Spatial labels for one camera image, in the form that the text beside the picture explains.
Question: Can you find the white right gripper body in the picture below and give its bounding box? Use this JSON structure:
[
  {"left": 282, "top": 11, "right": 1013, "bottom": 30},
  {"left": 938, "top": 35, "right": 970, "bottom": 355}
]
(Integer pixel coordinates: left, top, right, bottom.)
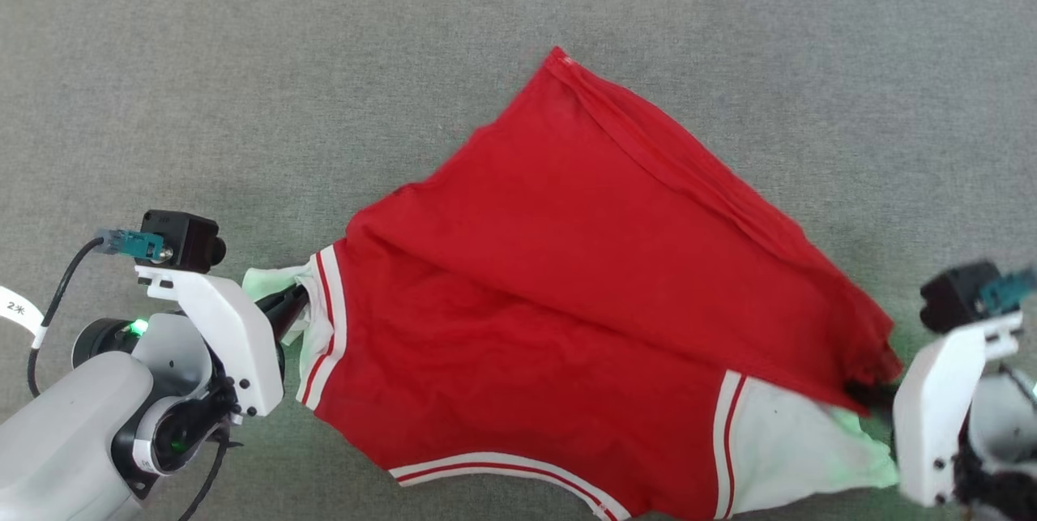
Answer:
[{"left": 894, "top": 312, "right": 1023, "bottom": 508}]

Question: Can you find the black camera cable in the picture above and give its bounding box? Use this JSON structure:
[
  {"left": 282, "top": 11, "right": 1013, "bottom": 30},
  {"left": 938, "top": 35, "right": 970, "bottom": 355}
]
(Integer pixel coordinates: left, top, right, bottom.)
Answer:
[{"left": 27, "top": 236, "right": 106, "bottom": 399}]

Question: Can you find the white cable label tag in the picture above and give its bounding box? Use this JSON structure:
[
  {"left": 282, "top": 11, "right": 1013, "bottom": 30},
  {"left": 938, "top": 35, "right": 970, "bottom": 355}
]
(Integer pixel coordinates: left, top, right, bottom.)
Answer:
[{"left": 0, "top": 286, "right": 48, "bottom": 348}]

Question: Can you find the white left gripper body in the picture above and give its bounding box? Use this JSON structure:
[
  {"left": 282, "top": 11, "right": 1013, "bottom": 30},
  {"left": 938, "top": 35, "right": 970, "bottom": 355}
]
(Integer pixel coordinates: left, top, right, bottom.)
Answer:
[{"left": 134, "top": 266, "right": 284, "bottom": 418}]

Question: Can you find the red and white jersey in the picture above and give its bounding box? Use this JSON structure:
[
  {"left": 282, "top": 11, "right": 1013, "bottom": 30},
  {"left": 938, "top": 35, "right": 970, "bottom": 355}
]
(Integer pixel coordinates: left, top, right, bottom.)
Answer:
[{"left": 241, "top": 45, "right": 904, "bottom": 521}]

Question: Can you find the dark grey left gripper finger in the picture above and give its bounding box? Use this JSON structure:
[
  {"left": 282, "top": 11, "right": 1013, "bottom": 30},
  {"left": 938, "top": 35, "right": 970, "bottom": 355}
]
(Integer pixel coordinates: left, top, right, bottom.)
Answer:
[{"left": 258, "top": 286, "right": 310, "bottom": 341}]

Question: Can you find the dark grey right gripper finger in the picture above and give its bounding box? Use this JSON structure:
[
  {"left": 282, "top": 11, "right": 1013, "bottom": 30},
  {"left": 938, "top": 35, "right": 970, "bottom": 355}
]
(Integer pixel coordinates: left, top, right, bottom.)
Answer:
[{"left": 847, "top": 383, "right": 896, "bottom": 416}]

